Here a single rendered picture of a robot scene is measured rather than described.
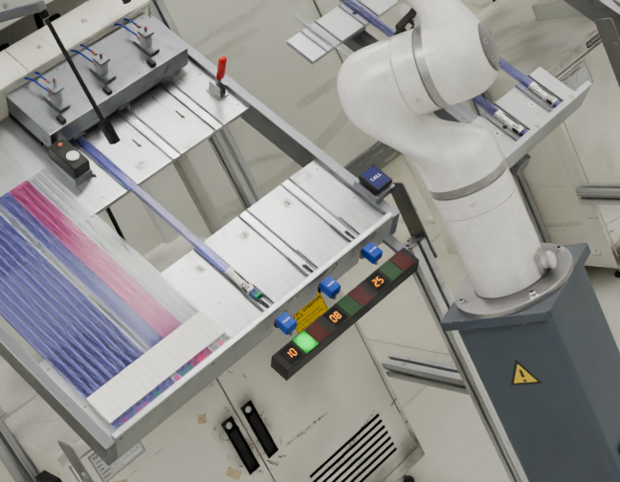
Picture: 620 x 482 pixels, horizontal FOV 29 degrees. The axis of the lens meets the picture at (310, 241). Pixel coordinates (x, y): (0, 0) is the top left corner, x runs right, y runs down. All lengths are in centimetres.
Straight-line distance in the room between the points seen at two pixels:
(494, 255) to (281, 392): 85
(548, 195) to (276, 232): 114
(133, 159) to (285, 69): 222
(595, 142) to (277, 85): 167
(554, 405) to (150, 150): 92
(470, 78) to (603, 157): 146
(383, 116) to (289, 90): 278
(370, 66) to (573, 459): 69
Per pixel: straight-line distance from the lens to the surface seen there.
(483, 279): 179
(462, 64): 165
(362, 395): 262
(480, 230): 175
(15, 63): 237
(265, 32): 442
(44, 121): 229
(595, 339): 189
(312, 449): 256
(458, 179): 172
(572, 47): 304
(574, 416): 187
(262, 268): 214
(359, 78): 169
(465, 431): 289
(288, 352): 206
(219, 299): 210
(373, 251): 216
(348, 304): 212
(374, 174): 223
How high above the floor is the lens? 153
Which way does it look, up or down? 21 degrees down
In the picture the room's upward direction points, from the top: 27 degrees counter-clockwise
